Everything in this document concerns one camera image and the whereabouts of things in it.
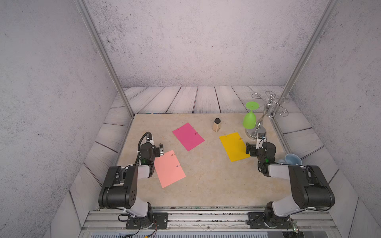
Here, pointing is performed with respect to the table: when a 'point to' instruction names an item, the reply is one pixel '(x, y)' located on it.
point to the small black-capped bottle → (216, 126)
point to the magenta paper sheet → (189, 137)
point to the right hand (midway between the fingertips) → (257, 142)
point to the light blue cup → (290, 159)
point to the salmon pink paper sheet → (168, 168)
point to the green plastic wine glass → (249, 118)
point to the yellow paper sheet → (234, 146)
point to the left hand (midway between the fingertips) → (154, 143)
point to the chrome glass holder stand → (272, 106)
